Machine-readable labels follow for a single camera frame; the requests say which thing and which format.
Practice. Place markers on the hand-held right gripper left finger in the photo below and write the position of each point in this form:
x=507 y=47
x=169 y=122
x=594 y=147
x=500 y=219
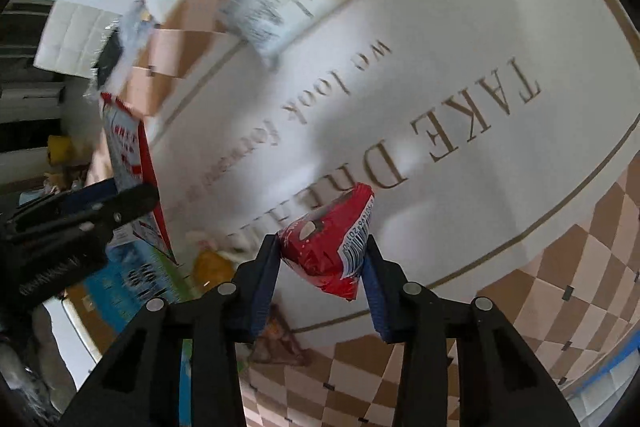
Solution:
x=261 y=292

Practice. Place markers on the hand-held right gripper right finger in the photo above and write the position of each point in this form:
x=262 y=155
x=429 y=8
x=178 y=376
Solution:
x=381 y=299

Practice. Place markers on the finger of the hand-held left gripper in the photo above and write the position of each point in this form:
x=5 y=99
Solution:
x=87 y=195
x=130 y=201

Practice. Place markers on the cardboard box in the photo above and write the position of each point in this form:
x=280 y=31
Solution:
x=131 y=157

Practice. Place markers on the red snack packet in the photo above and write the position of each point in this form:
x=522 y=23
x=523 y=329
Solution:
x=320 y=253

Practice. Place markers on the yellow bag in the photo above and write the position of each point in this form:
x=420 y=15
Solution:
x=60 y=149

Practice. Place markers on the wrapped round bun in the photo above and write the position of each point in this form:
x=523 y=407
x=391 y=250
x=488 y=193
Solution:
x=213 y=265

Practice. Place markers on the brown snack packet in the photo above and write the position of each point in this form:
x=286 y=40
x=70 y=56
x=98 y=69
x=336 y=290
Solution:
x=280 y=348

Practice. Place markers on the black bag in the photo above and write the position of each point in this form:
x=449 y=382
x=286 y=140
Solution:
x=108 y=55

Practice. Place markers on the white padded chair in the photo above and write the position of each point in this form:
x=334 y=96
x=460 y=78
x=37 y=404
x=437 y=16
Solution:
x=70 y=38

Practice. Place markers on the clear plastic wrap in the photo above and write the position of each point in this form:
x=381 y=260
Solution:
x=132 y=26

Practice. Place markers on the white snack packet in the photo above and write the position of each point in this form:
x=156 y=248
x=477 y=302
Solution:
x=286 y=2

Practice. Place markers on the checkered tablecloth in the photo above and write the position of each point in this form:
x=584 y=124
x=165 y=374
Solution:
x=450 y=37

